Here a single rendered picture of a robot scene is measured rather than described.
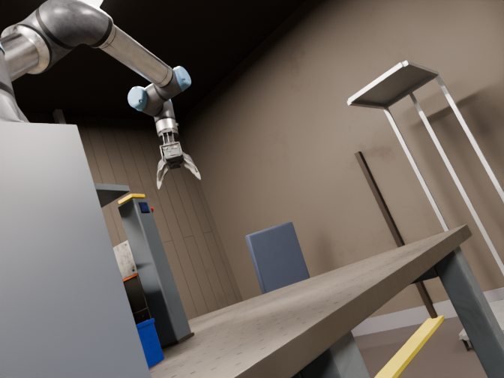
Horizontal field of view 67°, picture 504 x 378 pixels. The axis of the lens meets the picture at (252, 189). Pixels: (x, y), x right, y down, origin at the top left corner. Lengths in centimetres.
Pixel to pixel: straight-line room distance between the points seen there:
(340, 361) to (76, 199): 48
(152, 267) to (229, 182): 314
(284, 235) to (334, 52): 163
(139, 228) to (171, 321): 28
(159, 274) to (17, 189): 67
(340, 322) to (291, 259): 246
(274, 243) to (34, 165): 256
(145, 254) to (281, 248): 198
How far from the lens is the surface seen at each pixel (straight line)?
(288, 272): 306
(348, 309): 66
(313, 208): 359
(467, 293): 138
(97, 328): 54
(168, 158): 136
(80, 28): 110
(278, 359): 52
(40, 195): 57
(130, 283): 138
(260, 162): 392
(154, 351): 91
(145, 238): 117
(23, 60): 105
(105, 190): 109
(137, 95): 137
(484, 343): 143
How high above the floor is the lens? 79
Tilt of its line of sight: 12 degrees up
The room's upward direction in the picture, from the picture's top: 22 degrees counter-clockwise
